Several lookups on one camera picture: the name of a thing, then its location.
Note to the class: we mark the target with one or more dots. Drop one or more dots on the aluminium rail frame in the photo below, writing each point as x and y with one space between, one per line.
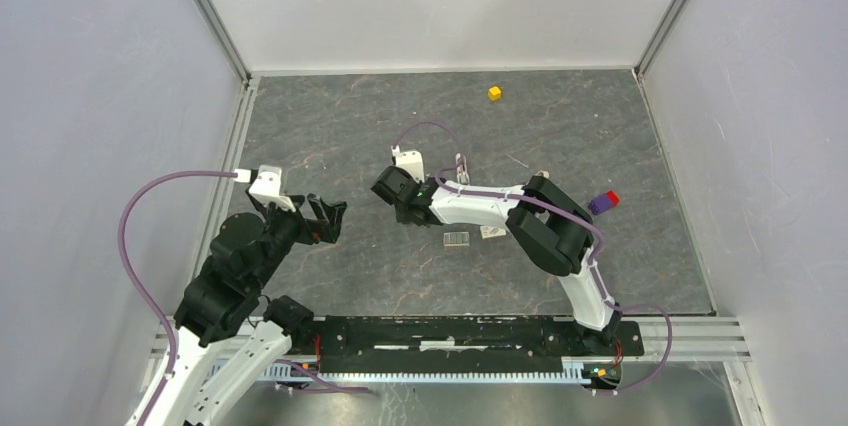
679 339

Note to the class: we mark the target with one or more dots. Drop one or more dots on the staple strip box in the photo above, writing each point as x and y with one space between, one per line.
489 232

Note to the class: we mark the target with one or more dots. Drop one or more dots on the clear staple tray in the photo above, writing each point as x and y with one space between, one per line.
456 239

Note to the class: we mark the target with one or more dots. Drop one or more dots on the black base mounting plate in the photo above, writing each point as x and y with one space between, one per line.
454 344

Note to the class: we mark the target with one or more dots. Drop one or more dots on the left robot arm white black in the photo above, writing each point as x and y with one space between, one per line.
243 257

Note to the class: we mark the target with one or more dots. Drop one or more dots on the yellow cube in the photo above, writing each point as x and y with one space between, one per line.
495 93

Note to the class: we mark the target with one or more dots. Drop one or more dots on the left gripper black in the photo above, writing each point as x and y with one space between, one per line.
315 229

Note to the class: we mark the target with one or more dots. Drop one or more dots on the purple red block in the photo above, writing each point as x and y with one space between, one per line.
603 203

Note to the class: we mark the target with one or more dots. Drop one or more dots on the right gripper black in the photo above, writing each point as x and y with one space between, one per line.
399 216

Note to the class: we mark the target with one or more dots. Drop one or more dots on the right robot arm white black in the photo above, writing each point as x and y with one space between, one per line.
556 234

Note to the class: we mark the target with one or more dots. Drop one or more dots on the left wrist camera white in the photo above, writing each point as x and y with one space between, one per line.
264 188

